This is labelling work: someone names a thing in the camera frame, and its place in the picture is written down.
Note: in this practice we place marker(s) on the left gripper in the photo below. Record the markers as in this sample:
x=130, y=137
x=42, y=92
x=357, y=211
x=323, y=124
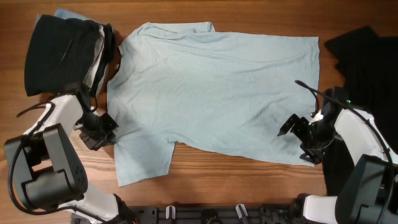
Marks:
x=107, y=139

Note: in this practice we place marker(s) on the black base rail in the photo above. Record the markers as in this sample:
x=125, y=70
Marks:
x=266, y=214

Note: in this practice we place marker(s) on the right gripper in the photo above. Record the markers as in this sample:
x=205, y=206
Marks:
x=314, y=152

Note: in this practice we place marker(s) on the folded grey shirt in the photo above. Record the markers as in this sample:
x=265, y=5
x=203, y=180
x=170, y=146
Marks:
x=92, y=77

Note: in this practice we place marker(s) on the folded black shirt on stack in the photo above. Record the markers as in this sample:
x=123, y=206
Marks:
x=61, y=51

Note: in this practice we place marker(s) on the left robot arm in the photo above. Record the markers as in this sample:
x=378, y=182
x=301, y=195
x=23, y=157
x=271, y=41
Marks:
x=45, y=173

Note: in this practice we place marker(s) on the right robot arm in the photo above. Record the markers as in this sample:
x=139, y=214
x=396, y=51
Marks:
x=359, y=168

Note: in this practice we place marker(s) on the black shirt on right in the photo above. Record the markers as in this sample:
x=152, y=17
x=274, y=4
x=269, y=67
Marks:
x=369, y=64

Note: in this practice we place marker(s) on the light blue t-shirt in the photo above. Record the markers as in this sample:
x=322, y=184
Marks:
x=223, y=92

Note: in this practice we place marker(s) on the folded light blue shirt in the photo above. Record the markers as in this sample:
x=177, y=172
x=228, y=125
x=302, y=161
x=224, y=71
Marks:
x=65, y=14

